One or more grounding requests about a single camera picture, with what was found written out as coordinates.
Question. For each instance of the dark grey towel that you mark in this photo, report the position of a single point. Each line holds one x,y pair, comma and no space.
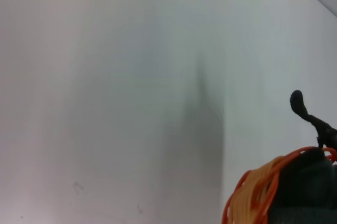
305,187

